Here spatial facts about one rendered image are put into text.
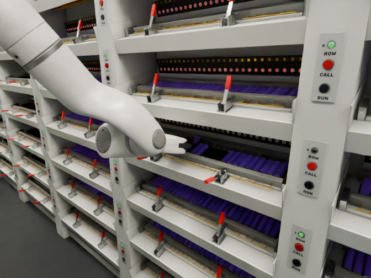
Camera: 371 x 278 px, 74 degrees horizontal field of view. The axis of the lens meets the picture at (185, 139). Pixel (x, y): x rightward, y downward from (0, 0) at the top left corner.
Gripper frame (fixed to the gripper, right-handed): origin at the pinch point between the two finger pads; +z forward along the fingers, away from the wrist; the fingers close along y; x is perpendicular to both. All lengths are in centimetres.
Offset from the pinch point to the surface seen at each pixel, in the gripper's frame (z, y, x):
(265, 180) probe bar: -1.8, 28.9, -4.2
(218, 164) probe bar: -1.7, 14.5, -3.6
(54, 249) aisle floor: 6, -90, -84
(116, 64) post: -13.4, -25.3, 22.6
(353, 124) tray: -8.5, 45.4, 12.2
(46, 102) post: -6, -95, 4
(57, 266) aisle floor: 2, -76, -85
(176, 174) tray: -5.0, 2.1, -9.7
